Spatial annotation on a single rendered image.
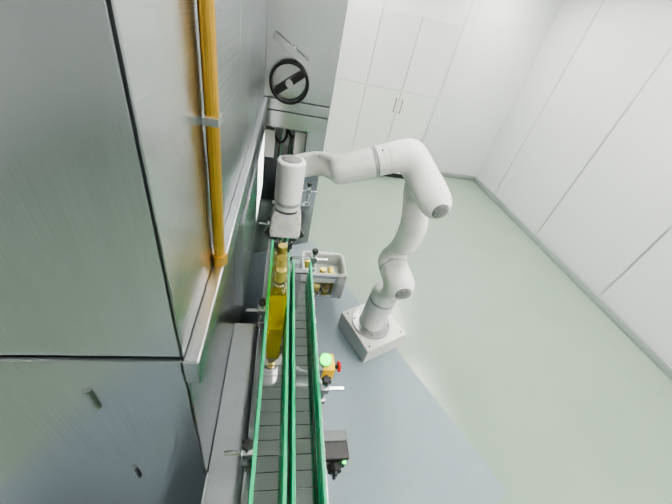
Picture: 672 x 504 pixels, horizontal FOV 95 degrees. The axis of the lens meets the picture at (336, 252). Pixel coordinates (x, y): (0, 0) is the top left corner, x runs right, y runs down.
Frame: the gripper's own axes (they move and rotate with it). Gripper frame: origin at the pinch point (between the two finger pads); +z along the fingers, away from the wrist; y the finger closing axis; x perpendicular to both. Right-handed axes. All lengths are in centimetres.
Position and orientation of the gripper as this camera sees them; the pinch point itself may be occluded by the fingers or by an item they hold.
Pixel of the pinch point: (283, 245)
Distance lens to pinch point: 109.3
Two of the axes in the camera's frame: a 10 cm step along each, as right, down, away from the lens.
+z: -1.9, 7.7, 6.1
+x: -1.0, -6.3, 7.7
